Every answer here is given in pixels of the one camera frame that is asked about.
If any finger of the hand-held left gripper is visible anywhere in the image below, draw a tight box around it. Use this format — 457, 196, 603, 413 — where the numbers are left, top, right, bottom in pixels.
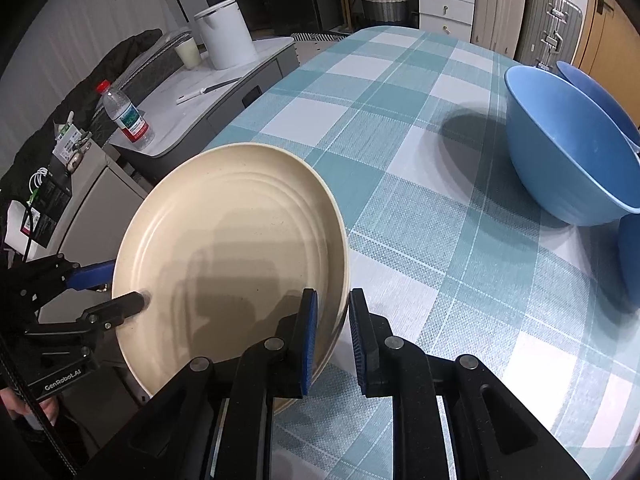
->
25, 291, 147, 347
10, 255, 116, 307

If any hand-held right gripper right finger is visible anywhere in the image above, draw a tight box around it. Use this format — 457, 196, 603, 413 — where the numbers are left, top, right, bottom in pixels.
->
348, 287, 591, 480

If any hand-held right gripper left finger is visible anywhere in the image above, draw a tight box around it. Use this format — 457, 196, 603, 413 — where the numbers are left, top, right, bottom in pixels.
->
90, 287, 319, 480

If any beige plate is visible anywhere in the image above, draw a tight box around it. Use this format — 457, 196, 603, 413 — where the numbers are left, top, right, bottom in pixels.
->
111, 143, 351, 413

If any blue bowl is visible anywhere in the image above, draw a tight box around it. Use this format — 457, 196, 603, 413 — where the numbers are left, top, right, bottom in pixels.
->
504, 65, 640, 227
556, 60, 640, 153
617, 214, 640, 307

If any person's left hand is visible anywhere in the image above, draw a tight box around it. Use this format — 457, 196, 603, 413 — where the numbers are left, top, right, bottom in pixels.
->
0, 390, 58, 428

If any beige low cabinet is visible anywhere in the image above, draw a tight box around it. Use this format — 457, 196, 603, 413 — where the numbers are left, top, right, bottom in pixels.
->
37, 140, 151, 311

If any black flat box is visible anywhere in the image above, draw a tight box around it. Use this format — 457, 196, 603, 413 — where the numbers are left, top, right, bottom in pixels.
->
20, 165, 72, 248

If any green white carton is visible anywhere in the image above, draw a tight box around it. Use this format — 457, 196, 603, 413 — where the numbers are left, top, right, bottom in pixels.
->
52, 125, 90, 170

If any clear red capped water bottle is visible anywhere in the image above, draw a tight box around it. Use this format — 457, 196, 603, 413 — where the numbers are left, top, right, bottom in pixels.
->
96, 80, 153, 150

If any grey marble topped side cabinet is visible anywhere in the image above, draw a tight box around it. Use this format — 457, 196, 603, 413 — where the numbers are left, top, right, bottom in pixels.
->
107, 35, 301, 181

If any teal checked tablecloth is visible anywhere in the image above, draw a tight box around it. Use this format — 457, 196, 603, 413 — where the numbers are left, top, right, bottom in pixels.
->
200, 25, 640, 480

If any dark jacket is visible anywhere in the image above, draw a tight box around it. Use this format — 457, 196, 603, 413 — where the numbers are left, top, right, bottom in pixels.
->
0, 30, 163, 181

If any cream plastic cup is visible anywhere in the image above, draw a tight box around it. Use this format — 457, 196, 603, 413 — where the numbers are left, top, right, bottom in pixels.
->
175, 36, 202, 68

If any white kettle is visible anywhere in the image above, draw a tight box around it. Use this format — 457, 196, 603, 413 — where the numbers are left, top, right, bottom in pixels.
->
194, 0, 258, 71

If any white curtain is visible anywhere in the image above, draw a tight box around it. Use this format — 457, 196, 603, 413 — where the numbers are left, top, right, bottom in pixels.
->
10, 0, 226, 86

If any black white patterned rug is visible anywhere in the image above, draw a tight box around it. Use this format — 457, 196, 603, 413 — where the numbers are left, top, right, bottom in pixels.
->
287, 30, 351, 53

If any grey white laundry basket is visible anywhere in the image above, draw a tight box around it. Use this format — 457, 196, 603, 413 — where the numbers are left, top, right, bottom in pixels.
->
360, 0, 410, 26

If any white dressing table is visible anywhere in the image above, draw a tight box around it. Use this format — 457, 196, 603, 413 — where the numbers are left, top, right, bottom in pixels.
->
322, 0, 476, 41

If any beige suitcase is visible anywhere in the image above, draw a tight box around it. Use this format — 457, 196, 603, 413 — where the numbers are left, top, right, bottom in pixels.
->
472, 0, 528, 58

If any silver suitcase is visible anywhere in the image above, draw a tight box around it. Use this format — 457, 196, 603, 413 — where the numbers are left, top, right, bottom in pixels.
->
515, 0, 583, 68

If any wooden door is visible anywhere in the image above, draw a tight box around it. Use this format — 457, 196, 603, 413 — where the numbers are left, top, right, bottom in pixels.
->
572, 0, 640, 91

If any black cable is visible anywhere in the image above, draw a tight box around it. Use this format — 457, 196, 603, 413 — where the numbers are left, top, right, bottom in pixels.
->
0, 335, 81, 478

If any white handled knife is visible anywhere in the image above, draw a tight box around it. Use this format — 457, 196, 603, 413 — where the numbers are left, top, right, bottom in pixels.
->
176, 76, 243, 105

